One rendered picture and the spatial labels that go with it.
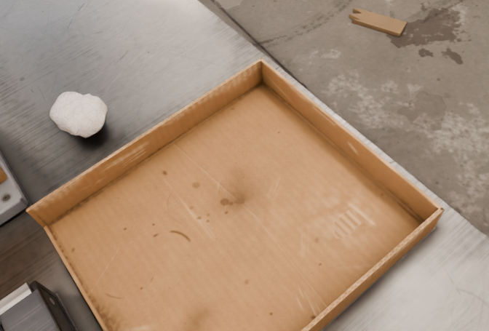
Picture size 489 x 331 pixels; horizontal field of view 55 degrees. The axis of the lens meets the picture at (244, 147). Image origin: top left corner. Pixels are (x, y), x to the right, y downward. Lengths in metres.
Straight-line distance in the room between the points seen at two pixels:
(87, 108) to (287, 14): 1.47
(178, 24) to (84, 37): 0.13
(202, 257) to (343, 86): 1.28
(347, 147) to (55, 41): 0.43
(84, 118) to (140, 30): 0.18
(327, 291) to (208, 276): 0.11
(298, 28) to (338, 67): 0.25
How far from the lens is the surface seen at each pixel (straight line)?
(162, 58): 0.64
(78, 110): 0.57
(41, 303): 0.45
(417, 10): 2.01
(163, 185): 0.52
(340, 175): 0.50
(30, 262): 0.54
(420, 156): 1.55
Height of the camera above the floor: 1.27
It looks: 55 degrees down
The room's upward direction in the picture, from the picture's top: 10 degrees counter-clockwise
